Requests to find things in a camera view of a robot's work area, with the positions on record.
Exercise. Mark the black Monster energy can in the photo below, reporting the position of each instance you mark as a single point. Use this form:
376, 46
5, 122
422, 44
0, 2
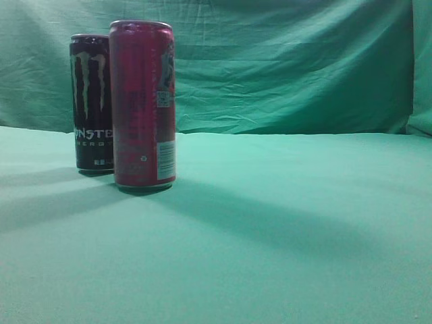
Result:
91, 89

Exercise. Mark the pink energy drink can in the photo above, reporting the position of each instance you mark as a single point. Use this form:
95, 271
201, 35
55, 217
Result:
143, 104

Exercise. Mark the green backdrop cloth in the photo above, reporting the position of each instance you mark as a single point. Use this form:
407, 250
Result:
303, 190

